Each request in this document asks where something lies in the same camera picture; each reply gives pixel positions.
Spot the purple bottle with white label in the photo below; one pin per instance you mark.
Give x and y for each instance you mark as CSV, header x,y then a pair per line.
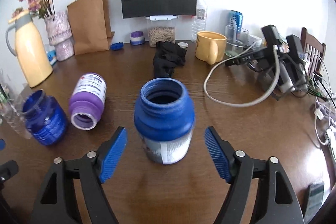
x,y
87,101

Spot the blue drink can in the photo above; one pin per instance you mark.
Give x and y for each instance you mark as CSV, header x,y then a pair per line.
x,y
236,21

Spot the blue bottle with white label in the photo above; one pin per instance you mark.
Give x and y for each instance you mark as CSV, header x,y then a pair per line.
x,y
164,117

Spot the brown paper bag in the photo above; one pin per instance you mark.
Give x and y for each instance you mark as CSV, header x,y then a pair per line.
x,y
90,25

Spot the dark smartphone on table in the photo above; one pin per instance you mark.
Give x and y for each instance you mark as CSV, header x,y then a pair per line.
x,y
313,200

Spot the black crumpled cloth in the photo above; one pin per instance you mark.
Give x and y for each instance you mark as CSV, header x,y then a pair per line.
x,y
168,56

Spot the clear jar with seeds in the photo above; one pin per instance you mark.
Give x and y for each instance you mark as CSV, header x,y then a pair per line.
x,y
161,28

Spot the clear plastic cup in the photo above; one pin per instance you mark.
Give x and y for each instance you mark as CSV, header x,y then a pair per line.
x,y
11,111

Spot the clear drinking glass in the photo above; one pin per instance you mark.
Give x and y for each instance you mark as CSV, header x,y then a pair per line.
x,y
237,39

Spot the yellow ceramic mug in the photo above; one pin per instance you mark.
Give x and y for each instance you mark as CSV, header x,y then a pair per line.
x,y
210,47

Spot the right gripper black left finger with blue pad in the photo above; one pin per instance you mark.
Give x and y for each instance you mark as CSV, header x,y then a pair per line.
x,y
56,199

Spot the yellow thermos jug grey handle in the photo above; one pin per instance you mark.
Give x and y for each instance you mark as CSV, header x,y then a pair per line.
x,y
24,41

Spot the small purple white jar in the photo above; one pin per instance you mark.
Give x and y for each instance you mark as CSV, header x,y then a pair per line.
x,y
137,38

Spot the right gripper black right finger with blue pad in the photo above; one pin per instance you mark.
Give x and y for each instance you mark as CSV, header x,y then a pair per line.
x,y
276,201

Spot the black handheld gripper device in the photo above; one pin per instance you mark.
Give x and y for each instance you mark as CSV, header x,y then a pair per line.
x,y
273,58

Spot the small blue white box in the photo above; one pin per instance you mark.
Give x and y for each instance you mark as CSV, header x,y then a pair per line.
x,y
52,57

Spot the pink textured vase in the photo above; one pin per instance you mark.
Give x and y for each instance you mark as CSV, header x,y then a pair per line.
x,y
60,36

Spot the blue bottle cap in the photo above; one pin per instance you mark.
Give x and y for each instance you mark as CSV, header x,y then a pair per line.
x,y
116,46

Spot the dark blue translucent bottle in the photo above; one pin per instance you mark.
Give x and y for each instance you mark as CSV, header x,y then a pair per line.
x,y
44,118

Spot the clear plastic water bottle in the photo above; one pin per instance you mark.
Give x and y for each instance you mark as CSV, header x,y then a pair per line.
x,y
199,20

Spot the brown wooden chair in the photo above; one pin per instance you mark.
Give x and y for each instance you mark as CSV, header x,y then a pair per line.
x,y
314,49

